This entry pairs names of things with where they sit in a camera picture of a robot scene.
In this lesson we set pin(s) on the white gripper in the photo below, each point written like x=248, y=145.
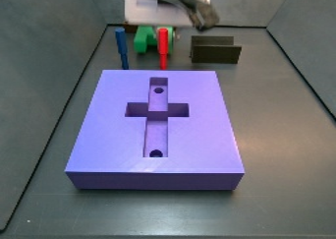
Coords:
x=176, y=13

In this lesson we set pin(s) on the green U-shaped block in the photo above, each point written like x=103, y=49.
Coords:
x=146, y=38

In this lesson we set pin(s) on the purple board with cross slot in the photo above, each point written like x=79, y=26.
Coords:
x=156, y=134

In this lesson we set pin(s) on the red peg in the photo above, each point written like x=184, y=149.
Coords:
x=163, y=47

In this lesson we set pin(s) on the blue peg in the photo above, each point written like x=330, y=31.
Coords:
x=122, y=44

